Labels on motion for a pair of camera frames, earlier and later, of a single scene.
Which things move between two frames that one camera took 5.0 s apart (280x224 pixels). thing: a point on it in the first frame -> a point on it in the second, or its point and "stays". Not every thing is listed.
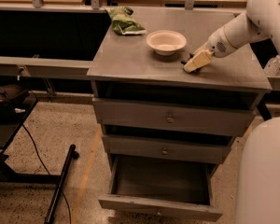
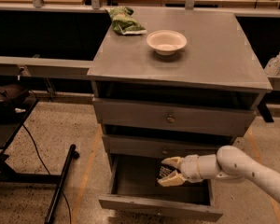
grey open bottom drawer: (173, 188) stays
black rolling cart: (7, 119) stays
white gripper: (217, 45) -> (189, 168)
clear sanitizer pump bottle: (273, 65) stays
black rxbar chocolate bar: (195, 71) -> (164, 171)
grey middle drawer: (190, 148) stays
